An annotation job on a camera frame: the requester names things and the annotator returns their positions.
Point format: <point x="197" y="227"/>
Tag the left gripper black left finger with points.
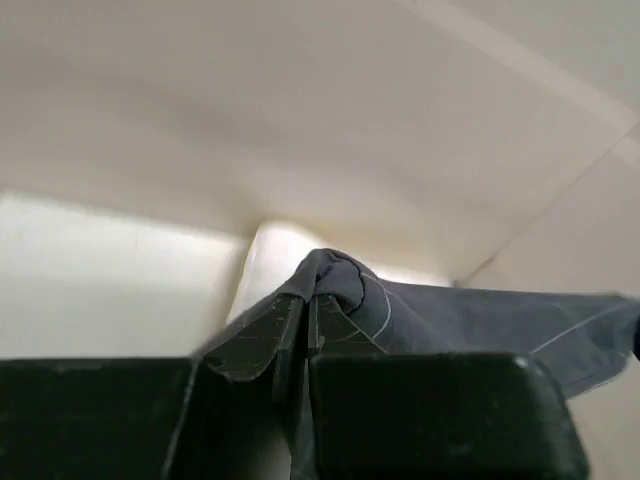
<point x="226" y="412"/>

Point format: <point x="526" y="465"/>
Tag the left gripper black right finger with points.
<point x="432" y="416"/>

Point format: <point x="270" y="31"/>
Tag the dark grey checked pillowcase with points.
<point x="582" y="340"/>

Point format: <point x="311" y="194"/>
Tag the white pillow with yellow band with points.
<point x="275" y="252"/>

